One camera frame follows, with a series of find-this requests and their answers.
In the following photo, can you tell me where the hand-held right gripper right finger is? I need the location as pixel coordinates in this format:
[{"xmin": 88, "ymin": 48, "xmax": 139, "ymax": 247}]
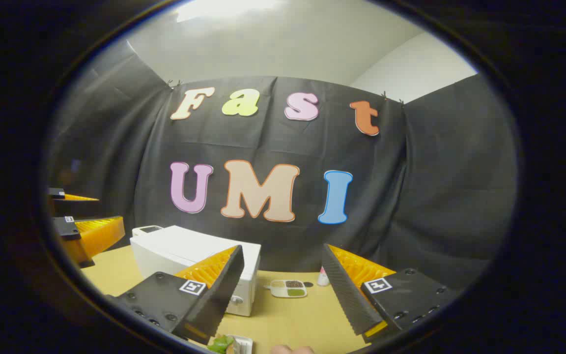
[{"xmin": 321, "ymin": 243, "xmax": 460, "ymax": 344}]

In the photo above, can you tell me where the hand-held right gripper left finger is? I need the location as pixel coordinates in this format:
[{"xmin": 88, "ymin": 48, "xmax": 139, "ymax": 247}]
[{"xmin": 108, "ymin": 244, "xmax": 245, "ymax": 345}]

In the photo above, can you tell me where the white microwave oven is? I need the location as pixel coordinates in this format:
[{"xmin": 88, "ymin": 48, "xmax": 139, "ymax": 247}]
[{"xmin": 130, "ymin": 225, "xmax": 262, "ymax": 317}]

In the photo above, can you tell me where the divided white condiment dish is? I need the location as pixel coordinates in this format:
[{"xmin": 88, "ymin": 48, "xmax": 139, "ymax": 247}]
[{"xmin": 269, "ymin": 279, "xmax": 308, "ymax": 298}]

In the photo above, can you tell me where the white rectangular tray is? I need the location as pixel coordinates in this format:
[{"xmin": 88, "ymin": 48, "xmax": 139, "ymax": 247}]
[{"xmin": 226, "ymin": 335, "xmax": 254, "ymax": 354}]

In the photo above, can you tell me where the black backdrop cloth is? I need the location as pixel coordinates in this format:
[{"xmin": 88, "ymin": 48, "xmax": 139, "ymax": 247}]
[{"xmin": 47, "ymin": 42, "xmax": 518, "ymax": 291}]

